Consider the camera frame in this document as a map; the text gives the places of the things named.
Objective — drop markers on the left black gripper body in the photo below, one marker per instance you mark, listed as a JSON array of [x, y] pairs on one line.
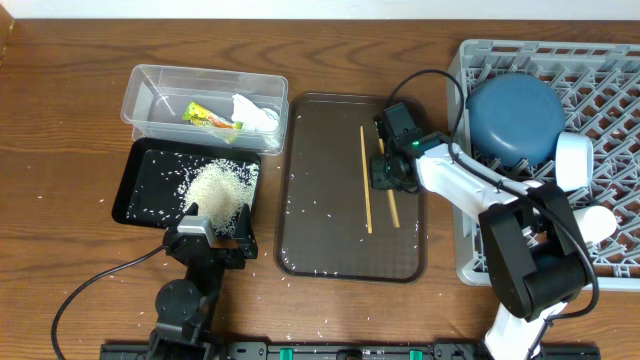
[[223, 261]]

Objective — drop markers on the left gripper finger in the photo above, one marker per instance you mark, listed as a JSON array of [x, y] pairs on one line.
[[244, 234], [192, 210]]

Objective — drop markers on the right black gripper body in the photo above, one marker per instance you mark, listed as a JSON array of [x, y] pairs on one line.
[[384, 175]]

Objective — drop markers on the wooden chopstick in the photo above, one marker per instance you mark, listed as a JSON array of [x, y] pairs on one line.
[[390, 194], [365, 180]]

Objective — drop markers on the pile of rice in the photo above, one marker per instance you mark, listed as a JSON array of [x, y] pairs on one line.
[[220, 188]]

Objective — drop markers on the yellow green snack wrapper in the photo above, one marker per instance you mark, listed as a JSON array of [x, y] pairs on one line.
[[198, 115]]

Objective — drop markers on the white napkin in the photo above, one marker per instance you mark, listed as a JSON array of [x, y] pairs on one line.
[[255, 119]]

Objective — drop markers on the dark blue plate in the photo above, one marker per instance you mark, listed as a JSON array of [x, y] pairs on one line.
[[514, 117]]

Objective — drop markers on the light blue bowl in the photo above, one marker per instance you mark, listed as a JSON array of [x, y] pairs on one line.
[[574, 161]]

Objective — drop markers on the white cup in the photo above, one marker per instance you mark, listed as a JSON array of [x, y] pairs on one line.
[[596, 223]]

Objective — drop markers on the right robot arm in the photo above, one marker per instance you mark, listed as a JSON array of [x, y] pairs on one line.
[[535, 253]]

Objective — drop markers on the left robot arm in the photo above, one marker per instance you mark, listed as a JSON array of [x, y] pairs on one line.
[[185, 307]]

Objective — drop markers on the grey dishwasher rack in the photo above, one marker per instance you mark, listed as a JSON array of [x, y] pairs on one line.
[[598, 85]]

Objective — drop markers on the black plastic tray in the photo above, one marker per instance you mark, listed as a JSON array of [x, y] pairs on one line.
[[147, 195]]

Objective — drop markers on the dark brown serving tray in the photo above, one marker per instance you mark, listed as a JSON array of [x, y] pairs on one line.
[[322, 229]]

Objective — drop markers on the clear plastic bin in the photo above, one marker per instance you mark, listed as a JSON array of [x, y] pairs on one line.
[[157, 96]]

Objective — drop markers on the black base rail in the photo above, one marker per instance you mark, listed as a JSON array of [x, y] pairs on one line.
[[262, 351]]

